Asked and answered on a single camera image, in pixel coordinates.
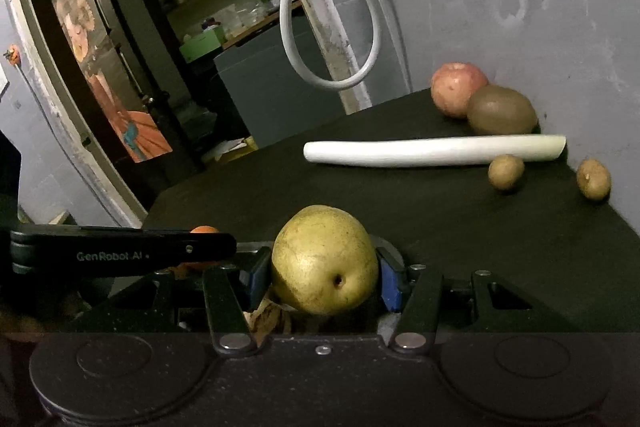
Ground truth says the small brown fruit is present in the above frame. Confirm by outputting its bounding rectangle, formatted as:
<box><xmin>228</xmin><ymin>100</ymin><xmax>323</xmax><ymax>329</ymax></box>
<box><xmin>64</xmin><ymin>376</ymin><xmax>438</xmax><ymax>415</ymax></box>
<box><xmin>576</xmin><ymin>158</ymin><xmax>612</xmax><ymax>200</ymax></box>
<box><xmin>488</xmin><ymin>154</ymin><xmax>526</xmax><ymax>192</ymax></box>

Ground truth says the white door frame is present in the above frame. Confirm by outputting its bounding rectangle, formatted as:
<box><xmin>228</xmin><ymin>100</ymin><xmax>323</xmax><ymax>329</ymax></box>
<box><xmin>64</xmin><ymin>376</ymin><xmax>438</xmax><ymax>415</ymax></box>
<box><xmin>0</xmin><ymin>0</ymin><xmax>151</xmax><ymax>228</ymax></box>

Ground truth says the white leek stalk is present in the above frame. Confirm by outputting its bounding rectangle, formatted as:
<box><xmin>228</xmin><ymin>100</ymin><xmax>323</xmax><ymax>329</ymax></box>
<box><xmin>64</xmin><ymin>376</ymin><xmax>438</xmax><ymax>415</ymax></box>
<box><xmin>303</xmin><ymin>134</ymin><xmax>567</xmax><ymax>168</ymax></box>

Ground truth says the green box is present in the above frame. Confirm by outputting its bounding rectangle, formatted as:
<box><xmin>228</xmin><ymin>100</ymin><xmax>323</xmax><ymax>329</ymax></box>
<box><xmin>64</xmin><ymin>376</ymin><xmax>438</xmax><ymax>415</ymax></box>
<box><xmin>179</xmin><ymin>29</ymin><xmax>227</xmax><ymax>63</ymax></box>

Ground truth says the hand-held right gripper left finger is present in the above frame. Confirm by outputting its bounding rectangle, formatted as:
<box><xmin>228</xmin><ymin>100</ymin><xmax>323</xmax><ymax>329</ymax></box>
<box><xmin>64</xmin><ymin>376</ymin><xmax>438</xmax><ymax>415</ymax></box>
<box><xmin>90</xmin><ymin>248</ymin><xmax>274</xmax><ymax>355</ymax></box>

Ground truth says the small orange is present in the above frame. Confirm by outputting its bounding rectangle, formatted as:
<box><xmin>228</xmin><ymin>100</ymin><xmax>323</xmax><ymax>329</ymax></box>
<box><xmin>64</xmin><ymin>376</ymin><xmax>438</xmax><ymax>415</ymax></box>
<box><xmin>167</xmin><ymin>225</ymin><xmax>221</xmax><ymax>271</ymax></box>

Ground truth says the door poster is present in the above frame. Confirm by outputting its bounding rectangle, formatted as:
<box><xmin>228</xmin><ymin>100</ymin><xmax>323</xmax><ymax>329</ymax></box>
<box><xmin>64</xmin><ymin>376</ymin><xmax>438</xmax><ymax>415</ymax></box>
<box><xmin>50</xmin><ymin>0</ymin><xmax>174</xmax><ymax>164</ymax></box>

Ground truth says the plain brown kiwi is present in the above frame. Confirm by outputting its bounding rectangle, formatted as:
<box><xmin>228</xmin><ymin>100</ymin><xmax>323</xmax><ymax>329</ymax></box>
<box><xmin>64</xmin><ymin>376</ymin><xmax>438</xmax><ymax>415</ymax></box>
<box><xmin>467</xmin><ymin>85</ymin><xmax>539</xmax><ymax>136</ymax></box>

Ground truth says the yellow-green pear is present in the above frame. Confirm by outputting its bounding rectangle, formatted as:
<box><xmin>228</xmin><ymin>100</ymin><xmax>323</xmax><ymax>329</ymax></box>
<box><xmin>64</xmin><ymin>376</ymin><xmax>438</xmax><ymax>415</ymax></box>
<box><xmin>270</xmin><ymin>205</ymin><xmax>379</xmax><ymax>315</ymax></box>

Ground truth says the dark wooden door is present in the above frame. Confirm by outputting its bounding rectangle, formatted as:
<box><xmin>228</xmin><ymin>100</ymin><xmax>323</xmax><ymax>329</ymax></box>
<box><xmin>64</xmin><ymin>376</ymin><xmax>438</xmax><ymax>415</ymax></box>
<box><xmin>20</xmin><ymin>0</ymin><xmax>203</xmax><ymax>208</ymax></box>

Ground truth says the grey cabinet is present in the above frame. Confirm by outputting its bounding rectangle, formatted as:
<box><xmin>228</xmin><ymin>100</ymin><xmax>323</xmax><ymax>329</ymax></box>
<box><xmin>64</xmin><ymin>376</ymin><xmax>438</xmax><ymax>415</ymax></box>
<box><xmin>213</xmin><ymin>14</ymin><xmax>347</xmax><ymax>148</ymax></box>

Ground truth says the red apple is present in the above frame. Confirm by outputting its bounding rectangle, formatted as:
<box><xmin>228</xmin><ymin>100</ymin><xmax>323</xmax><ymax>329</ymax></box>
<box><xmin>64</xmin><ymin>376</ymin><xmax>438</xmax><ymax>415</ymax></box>
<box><xmin>431</xmin><ymin>62</ymin><xmax>489</xmax><ymax>119</ymax></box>

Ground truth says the white hose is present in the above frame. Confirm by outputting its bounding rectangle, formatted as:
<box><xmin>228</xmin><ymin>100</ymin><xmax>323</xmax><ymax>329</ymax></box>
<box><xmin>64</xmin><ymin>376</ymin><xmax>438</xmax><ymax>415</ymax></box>
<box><xmin>279</xmin><ymin>0</ymin><xmax>382</xmax><ymax>90</ymax></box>

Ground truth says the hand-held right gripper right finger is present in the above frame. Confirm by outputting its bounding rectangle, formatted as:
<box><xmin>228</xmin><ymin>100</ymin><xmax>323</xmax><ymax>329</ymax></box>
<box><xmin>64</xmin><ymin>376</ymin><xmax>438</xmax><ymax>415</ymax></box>
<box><xmin>375</xmin><ymin>247</ymin><xmax>571</xmax><ymax>352</ymax></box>

